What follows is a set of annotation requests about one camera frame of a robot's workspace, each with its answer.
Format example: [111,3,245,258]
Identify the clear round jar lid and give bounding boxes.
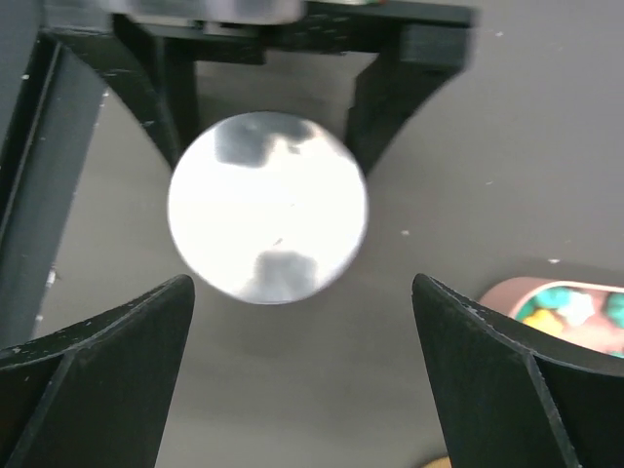
[167,111,369,305]

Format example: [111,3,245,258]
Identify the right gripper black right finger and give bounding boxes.
[411,274,623,467]

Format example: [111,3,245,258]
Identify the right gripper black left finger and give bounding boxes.
[1,275,195,468]

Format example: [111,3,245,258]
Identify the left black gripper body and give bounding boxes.
[43,0,477,69]

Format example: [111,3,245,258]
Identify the pink tray of block candies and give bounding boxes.
[479,277,623,358]

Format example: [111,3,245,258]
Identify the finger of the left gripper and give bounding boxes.
[67,38,200,168]
[344,51,458,175]

